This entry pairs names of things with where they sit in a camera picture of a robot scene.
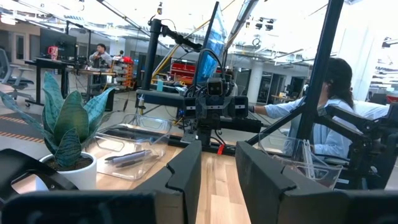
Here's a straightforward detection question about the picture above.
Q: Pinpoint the green snake plant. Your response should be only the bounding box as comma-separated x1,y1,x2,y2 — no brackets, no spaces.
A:
0,72,116,169

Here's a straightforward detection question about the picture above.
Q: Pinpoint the white plant pot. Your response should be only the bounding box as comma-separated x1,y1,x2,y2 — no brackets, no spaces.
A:
35,151,98,191

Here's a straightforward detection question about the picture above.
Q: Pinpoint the black stand post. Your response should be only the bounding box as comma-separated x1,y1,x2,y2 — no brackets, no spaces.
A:
141,17,203,91

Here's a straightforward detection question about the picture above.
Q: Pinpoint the clear plastic bin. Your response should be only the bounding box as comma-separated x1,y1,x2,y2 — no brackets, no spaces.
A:
257,133,344,190
85,113,172,182

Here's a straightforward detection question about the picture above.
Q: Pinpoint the black jointed arm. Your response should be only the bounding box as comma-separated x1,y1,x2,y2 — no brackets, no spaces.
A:
317,102,398,190

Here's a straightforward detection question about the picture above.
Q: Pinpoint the dark grey desk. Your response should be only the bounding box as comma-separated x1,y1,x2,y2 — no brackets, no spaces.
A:
136,88,187,109

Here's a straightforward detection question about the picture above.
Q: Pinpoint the person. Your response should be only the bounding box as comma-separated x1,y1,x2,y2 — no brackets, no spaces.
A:
89,43,113,69
248,57,391,159

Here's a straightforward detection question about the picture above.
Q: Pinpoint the dark mat with orange stripes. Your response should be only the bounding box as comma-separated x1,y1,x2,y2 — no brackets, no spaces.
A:
0,111,46,144

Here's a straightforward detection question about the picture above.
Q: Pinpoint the black standing desk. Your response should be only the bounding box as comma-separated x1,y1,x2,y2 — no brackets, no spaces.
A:
24,57,77,106

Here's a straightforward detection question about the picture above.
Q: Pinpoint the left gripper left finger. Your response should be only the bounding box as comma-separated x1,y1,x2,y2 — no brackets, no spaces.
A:
133,140,203,224

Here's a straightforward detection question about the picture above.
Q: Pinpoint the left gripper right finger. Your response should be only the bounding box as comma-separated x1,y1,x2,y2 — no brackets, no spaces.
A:
235,141,343,224

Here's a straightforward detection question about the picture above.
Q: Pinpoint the orange storage rack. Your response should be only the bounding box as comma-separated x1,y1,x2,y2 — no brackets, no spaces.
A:
119,55,136,90

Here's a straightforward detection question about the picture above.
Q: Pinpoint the black monitor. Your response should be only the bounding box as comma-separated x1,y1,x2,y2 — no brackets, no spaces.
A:
39,27,78,60

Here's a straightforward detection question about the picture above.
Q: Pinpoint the grey office chair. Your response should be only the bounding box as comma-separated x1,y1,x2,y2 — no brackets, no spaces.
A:
0,48,35,108

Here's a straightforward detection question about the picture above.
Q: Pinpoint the black stand beam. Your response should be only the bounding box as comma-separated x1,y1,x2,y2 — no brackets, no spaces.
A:
245,0,345,146

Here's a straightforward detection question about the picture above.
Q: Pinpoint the red tool cabinet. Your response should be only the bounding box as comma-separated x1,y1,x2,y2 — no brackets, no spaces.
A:
169,58,197,86

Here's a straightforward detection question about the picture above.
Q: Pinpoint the black aluminium table frame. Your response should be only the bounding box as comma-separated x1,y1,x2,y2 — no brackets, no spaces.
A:
102,126,239,156

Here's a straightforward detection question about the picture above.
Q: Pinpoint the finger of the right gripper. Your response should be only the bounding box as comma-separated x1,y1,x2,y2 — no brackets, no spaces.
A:
224,96,236,119
195,96,208,119

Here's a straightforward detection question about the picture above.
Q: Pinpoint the black pen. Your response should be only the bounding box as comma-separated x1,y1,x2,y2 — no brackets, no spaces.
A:
115,154,160,169

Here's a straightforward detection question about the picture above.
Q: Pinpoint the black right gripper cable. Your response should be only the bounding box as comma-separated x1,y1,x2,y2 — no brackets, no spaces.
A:
194,48,226,94

